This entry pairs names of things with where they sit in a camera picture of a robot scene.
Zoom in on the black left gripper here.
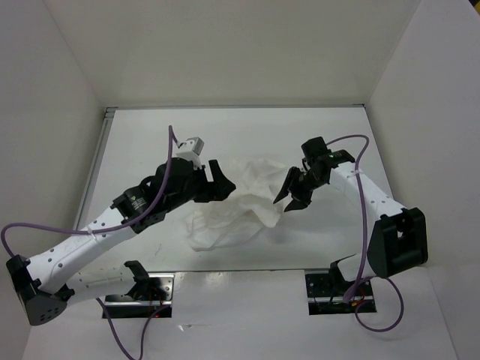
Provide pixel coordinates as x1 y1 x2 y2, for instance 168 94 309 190
165 159 236 212

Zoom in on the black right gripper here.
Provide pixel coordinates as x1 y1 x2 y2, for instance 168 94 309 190
273 166 326 212

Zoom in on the white fabric skirt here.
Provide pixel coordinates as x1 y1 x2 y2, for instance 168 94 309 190
184 157 289 252

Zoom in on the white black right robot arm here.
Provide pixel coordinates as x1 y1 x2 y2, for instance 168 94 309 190
275 136 428 302

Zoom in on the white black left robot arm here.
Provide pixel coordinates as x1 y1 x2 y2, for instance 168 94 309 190
6 157 236 326

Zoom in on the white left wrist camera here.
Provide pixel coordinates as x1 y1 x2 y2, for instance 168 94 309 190
175 136 205 169

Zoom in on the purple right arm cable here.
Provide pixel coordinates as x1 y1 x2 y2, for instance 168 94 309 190
324 134 405 333

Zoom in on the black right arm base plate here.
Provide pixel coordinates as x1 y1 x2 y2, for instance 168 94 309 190
304 271 377 316

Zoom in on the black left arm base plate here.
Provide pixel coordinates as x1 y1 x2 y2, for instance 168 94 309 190
103 272 175 319

